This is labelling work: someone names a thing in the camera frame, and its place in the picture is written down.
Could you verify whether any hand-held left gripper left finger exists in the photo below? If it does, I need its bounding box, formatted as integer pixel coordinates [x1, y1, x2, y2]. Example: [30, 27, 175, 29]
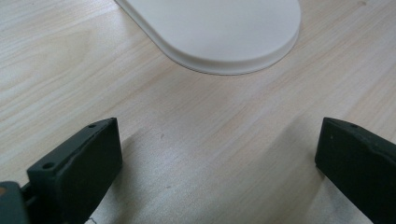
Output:
[26, 117, 123, 224]

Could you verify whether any white oval tray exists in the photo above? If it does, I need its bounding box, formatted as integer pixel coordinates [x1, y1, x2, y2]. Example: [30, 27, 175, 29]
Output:
[113, 0, 303, 77]

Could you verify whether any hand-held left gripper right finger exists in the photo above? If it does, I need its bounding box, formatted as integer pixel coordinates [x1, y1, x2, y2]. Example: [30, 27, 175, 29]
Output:
[314, 117, 396, 224]

